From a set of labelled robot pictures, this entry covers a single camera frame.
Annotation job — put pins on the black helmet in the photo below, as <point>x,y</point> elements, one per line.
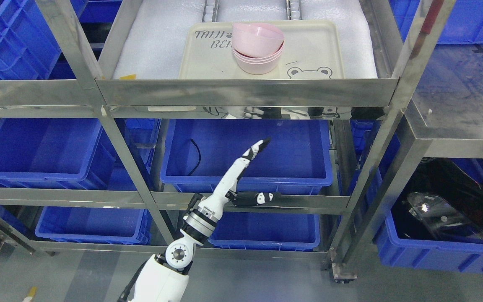
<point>440,202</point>

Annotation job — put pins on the steel work table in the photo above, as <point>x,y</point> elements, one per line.
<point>444,118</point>

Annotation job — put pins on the blue bin with helmet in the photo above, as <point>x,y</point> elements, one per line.
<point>457,257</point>

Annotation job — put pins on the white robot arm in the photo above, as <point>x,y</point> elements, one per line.
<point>165,276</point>

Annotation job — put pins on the blue bin left middle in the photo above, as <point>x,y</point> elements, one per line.
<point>55,153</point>

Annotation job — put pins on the cream bear tray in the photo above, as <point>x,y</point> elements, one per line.
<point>311,52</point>

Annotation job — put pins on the blue bin left bottom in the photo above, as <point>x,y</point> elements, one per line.
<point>116,226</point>

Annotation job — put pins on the steel shelf rack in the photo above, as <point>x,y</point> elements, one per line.
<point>174,138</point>

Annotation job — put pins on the stack of pink bowls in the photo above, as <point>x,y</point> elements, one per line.
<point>258,66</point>

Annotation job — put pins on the blue bin bottom shelf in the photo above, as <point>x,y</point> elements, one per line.
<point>267,231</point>

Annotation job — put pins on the pink ikea bowl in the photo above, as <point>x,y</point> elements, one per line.
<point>256,40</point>

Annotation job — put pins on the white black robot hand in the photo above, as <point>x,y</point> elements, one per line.
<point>226,191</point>

